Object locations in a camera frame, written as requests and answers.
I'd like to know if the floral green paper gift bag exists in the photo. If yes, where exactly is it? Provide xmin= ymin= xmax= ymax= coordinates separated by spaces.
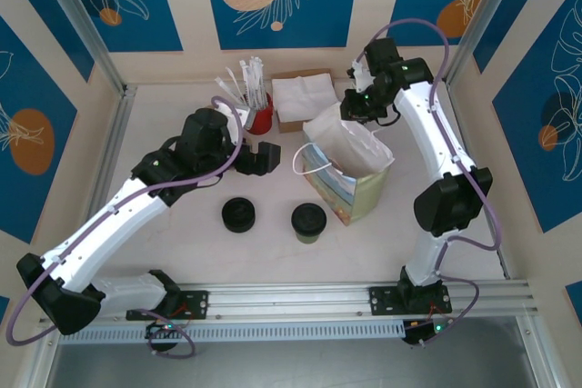
xmin=292 ymin=104 xmax=396 ymax=227

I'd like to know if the black lidded cup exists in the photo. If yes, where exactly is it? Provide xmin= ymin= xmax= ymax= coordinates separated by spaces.
xmin=289 ymin=201 xmax=328 ymax=244

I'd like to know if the black coffee cup black lid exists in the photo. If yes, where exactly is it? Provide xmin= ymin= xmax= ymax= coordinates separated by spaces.
xmin=221 ymin=196 xmax=258 ymax=234

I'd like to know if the red plastic straw cup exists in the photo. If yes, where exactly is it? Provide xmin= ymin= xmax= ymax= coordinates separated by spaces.
xmin=245 ymin=92 xmax=276 ymax=135

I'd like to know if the brown cardboard napkin box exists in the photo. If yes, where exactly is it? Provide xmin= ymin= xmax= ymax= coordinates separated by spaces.
xmin=271 ymin=68 xmax=340 ymax=134

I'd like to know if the small controller board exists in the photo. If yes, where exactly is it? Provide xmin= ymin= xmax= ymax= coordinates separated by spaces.
xmin=402 ymin=320 xmax=449 ymax=349
xmin=145 ymin=320 xmax=183 ymax=353

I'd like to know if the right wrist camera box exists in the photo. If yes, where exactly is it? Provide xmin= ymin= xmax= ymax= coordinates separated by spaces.
xmin=347 ymin=58 xmax=372 ymax=94

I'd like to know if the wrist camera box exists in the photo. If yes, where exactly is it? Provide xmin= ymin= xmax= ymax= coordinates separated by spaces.
xmin=234 ymin=104 xmax=256 ymax=131
xmin=347 ymin=58 xmax=372 ymax=94

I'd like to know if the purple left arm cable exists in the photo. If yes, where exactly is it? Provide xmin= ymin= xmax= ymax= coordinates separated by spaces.
xmin=6 ymin=95 xmax=245 ymax=360

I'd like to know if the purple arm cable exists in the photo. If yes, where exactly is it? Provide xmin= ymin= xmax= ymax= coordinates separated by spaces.
xmin=356 ymin=18 xmax=501 ymax=348
xmin=6 ymin=95 xmax=245 ymax=360

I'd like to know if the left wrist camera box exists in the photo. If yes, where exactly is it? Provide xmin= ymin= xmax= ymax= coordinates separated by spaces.
xmin=234 ymin=104 xmax=256 ymax=131

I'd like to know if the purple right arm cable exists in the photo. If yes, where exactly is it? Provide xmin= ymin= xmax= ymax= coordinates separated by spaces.
xmin=356 ymin=18 xmax=501 ymax=348

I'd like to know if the aluminium frame post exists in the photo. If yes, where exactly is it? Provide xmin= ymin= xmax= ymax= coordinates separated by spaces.
xmin=35 ymin=0 xmax=126 ymax=94
xmin=445 ymin=0 xmax=519 ymax=87

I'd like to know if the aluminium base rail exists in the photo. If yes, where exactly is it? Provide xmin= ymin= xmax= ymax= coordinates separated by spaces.
xmin=38 ymin=279 xmax=542 ymax=326

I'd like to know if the grey slotted cable duct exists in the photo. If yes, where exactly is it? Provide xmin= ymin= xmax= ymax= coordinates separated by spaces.
xmin=58 ymin=318 xmax=406 ymax=346

